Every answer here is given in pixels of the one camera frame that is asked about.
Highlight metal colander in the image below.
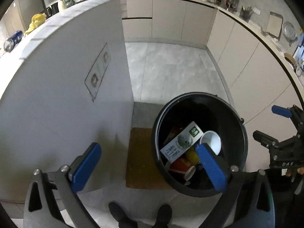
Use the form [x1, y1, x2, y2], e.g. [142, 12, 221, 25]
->
[282, 21, 298, 40]

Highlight brown floor mat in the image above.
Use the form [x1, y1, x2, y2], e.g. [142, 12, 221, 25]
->
[125, 127, 174, 190]

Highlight person's right hand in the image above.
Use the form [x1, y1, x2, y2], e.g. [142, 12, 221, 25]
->
[286, 167, 304, 177]

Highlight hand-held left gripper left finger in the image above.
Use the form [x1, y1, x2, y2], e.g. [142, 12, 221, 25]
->
[23, 142, 102, 228]

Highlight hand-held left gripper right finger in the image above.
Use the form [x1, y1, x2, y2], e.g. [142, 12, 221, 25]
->
[195, 144, 276, 228]

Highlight blue and white paper cup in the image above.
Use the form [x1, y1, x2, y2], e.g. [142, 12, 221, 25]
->
[199, 131, 222, 156]

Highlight black trash bin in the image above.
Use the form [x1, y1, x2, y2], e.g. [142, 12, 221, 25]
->
[151, 92, 249, 197]

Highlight person's right shoe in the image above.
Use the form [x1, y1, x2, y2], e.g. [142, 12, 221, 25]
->
[154, 204, 173, 228]

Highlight white kitchen island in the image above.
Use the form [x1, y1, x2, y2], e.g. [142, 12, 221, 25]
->
[0, 0, 135, 219]

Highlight person's shoe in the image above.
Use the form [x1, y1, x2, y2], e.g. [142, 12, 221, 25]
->
[154, 204, 173, 228]
[108, 202, 138, 228]

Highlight blue drink can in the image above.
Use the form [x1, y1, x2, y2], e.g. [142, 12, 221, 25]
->
[3, 30, 24, 53]

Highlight yellow cup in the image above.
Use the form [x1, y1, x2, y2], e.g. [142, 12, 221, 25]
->
[185, 147, 200, 165]

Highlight yellow cloth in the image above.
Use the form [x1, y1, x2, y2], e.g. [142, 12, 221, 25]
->
[24, 13, 47, 36]

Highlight utensil holder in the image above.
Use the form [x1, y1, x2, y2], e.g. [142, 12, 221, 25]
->
[239, 6, 253, 21]

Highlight green milk carton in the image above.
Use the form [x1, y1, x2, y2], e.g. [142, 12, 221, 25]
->
[160, 121, 204, 160]

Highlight person's left shoe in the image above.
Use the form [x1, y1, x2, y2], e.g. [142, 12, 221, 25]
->
[108, 202, 138, 228]

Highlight beige refrigerator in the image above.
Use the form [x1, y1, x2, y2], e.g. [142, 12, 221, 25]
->
[2, 0, 32, 40]

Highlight clear socket panel cover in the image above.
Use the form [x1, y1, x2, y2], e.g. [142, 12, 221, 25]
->
[85, 42, 112, 100]

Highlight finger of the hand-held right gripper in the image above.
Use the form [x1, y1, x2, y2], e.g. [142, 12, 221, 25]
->
[252, 130, 300, 152]
[271, 104, 304, 133]

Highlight beige kitchen counter cabinets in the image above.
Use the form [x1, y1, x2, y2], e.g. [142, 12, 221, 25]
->
[121, 0, 304, 148]

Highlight white cutting board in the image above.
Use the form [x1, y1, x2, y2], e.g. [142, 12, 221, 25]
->
[267, 11, 283, 40]

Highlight black microwave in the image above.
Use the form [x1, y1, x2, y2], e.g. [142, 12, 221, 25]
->
[46, 3, 60, 17]

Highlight knife rack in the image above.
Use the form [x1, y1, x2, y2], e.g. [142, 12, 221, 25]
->
[226, 0, 239, 12]

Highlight red paper cup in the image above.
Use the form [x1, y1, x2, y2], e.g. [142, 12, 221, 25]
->
[169, 157, 196, 181]

